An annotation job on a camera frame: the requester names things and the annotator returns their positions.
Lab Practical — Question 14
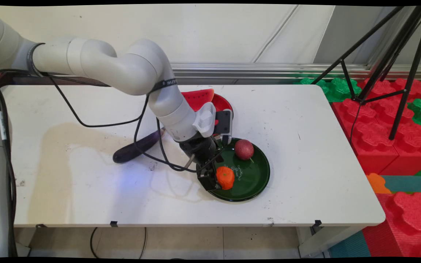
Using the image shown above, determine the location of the black cable bundle with label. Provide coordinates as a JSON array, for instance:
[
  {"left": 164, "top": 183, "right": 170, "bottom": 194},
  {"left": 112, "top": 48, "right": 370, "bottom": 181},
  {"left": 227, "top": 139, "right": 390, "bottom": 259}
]
[{"left": 0, "top": 68, "right": 18, "bottom": 258}]

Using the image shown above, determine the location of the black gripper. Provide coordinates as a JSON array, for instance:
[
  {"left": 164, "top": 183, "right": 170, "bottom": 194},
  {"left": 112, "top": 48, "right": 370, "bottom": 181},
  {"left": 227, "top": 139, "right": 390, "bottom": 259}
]
[{"left": 179, "top": 134, "right": 224, "bottom": 191}]

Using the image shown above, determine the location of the black camera tripod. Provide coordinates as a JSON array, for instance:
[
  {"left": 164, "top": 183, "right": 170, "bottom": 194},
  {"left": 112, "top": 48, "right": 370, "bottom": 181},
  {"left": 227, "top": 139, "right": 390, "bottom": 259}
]
[{"left": 310, "top": 5, "right": 421, "bottom": 141}]

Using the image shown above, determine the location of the dark grey wrist camera box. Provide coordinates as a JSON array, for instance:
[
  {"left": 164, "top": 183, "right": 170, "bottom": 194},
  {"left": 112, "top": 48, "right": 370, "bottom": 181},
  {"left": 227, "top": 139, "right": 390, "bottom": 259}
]
[{"left": 214, "top": 110, "right": 233, "bottom": 145}]

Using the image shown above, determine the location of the black cable under table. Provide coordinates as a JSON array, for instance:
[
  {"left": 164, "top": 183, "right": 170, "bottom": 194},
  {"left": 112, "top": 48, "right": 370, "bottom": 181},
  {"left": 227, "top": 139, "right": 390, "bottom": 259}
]
[{"left": 90, "top": 227, "right": 148, "bottom": 260}]

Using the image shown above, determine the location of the long purple eggplant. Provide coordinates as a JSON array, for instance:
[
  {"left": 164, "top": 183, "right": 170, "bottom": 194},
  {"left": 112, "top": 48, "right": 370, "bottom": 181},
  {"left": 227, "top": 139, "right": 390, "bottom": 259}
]
[{"left": 113, "top": 128, "right": 166, "bottom": 164}]

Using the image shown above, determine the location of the white ribbed camera bracket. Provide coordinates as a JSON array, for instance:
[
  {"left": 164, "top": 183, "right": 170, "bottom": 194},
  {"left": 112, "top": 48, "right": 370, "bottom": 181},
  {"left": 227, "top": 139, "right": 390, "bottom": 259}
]
[{"left": 192, "top": 102, "right": 217, "bottom": 138}]

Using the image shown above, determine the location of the dark green plate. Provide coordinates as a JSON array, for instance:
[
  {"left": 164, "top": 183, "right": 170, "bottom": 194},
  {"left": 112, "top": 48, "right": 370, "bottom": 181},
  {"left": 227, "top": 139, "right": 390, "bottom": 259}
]
[{"left": 196, "top": 137, "right": 271, "bottom": 202}]

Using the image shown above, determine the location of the orange foam piece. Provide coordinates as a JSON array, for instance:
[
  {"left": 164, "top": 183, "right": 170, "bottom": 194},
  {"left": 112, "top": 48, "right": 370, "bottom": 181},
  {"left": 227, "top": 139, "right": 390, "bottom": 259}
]
[{"left": 366, "top": 173, "right": 392, "bottom": 195}]

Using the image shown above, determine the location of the red plate with black rim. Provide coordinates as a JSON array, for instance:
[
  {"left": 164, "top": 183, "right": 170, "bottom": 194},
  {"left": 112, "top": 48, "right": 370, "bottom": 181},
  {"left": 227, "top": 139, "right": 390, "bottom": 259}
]
[{"left": 210, "top": 93, "right": 234, "bottom": 121}]

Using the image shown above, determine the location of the toy watermelon slice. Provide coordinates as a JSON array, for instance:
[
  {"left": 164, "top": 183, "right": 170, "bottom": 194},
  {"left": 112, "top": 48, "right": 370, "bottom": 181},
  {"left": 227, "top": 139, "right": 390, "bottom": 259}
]
[{"left": 181, "top": 88, "right": 215, "bottom": 112}]

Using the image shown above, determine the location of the black looped wrist cable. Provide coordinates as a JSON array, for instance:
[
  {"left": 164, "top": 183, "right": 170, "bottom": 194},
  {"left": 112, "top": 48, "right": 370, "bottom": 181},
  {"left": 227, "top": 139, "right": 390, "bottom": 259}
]
[{"left": 133, "top": 96, "right": 229, "bottom": 173}]

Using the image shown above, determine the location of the aluminium wall rail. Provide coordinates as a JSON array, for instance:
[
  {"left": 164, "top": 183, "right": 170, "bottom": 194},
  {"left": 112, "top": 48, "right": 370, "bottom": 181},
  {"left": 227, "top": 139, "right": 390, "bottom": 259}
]
[{"left": 170, "top": 63, "right": 421, "bottom": 81}]

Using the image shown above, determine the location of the orange toy tangerine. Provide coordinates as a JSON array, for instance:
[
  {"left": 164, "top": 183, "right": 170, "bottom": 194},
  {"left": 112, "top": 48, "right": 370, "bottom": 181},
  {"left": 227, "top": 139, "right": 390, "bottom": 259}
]
[{"left": 216, "top": 166, "right": 235, "bottom": 191}]

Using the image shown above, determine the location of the teal foam mat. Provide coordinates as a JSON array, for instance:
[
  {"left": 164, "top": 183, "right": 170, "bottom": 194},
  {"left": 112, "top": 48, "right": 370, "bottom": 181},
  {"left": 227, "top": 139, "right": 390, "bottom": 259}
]
[{"left": 380, "top": 175, "right": 421, "bottom": 194}]

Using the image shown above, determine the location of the white table leg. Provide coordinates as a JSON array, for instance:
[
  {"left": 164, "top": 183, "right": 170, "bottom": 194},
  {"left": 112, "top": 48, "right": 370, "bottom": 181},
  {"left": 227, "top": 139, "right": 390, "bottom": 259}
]
[{"left": 296, "top": 226, "right": 365, "bottom": 258}]

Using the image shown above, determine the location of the dark red round fruit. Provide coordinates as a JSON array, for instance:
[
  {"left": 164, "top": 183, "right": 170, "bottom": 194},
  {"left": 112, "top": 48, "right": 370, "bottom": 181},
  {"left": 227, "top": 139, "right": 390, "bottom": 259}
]
[{"left": 234, "top": 139, "right": 255, "bottom": 161}]

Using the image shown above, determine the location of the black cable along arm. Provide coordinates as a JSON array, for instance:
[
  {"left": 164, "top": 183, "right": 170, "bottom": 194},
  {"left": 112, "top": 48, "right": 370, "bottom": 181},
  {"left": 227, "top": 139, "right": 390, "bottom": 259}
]
[{"left": 39, "top": 72, "right": 149, "bottom": 128}]

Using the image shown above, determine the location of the large red foam block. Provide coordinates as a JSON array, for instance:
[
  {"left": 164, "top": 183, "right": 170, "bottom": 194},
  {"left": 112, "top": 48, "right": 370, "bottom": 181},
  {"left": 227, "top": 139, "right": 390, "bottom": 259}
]
[{"left": 331, "top": 98, "right": 421, "bottom": 176}]

